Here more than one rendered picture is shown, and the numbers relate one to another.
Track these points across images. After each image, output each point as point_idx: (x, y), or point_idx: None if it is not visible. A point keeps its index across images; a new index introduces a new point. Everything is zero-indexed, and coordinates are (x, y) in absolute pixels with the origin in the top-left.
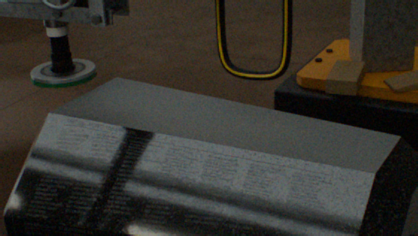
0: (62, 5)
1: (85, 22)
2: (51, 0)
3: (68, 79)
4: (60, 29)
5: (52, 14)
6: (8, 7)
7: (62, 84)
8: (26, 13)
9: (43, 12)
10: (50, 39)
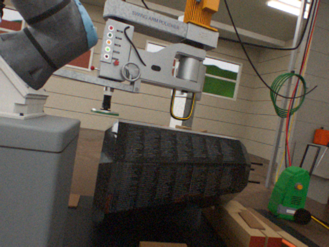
0: (132, 80)
1: (128, 90)
2: (121, 78)
3: (115, 112)
4: (112, 92)
5: (114, 85)
6: (93, 78)
7: (113, 113)
8: (102, 83)
9: (110, 83)
10: (106, 96)
